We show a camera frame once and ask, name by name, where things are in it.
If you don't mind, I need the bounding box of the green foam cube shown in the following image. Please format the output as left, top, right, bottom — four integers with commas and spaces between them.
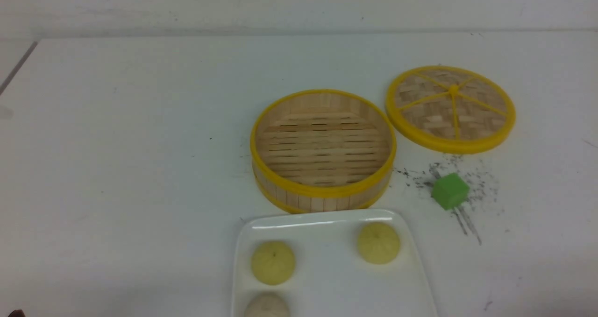
431, 173, 470, 211

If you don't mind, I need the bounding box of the pale white steamed bun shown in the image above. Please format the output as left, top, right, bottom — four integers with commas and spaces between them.
243, 292, 291, 317

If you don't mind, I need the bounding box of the white rectangular plate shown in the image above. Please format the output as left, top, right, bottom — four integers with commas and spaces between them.
230, 209, 438, 317

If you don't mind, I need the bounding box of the bamboo steamer basket yellow rim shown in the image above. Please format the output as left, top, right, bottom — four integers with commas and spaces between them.
249, 89, 397, 213

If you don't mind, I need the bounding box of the woven bamboo steamer lid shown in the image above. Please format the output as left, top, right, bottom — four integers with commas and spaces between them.
385, 65, 516, 155

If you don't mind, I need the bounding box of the yellow steamed bun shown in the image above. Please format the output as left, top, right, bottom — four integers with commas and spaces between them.
251, 240, 296, 286
356, 222, 401, 265

